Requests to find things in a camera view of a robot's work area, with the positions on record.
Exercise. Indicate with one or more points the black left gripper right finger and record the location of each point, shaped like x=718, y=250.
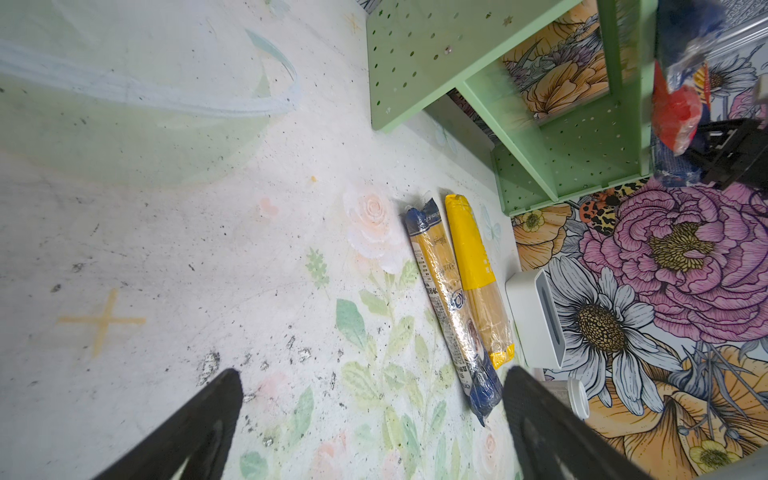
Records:
x=551, y=441

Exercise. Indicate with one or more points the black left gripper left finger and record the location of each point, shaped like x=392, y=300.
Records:
x=194, y=442

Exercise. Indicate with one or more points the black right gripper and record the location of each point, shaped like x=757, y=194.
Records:
x=731, y=151

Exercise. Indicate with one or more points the red spaghetti bag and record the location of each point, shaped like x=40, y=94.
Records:
x=676, y=114

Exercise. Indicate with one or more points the blue Barilla spaghetti bag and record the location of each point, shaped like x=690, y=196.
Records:
x=685, y=33

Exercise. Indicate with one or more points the yellow pasta bag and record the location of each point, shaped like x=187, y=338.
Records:
x=479, y=282

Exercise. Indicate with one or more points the blue and clear spaghetti bag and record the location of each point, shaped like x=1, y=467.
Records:
x=437, y=265

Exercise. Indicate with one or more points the green wooden shelf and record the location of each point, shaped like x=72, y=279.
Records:
x=561, y=90

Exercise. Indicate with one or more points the small white lidded jar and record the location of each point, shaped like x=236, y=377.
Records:
x=572, y=393

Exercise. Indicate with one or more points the white grey tissue box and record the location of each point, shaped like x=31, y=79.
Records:
x=537, y=323

